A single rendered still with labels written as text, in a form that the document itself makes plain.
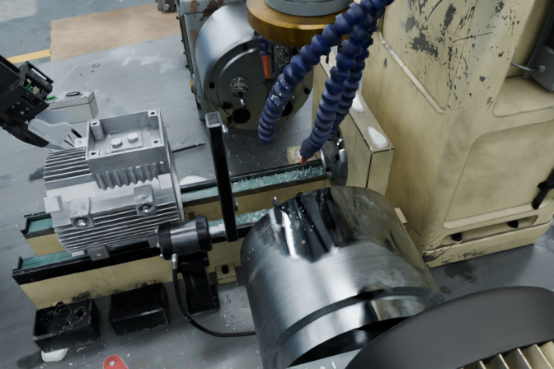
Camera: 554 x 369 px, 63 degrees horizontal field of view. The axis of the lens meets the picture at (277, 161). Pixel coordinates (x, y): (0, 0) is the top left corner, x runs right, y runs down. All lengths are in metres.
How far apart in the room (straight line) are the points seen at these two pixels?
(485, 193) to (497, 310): 0.59
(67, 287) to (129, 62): 0.89
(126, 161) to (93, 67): 0.94
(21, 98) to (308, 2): 0.45
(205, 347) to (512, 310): 0.67
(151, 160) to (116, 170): 0.06
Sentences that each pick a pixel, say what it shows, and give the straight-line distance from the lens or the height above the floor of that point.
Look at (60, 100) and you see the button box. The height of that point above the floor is 1.08.
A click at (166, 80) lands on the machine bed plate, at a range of 1.52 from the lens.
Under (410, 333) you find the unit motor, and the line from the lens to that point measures 0.31.
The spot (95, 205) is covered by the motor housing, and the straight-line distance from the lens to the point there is 0.80.
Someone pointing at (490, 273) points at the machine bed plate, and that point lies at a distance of 1.05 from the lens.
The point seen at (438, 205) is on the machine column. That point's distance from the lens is 0.84.
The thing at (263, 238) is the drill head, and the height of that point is 1.12.
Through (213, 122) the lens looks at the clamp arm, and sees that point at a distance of 0.60.
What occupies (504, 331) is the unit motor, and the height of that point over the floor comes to 1.37.
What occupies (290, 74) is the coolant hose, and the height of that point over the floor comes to 1.36.
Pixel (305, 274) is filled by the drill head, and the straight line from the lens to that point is 0.56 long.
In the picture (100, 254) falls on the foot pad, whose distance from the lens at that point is 0.86.
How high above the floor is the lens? 1.62
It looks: 44 degrees down
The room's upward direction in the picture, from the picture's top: 2 degrees counter-clockwise
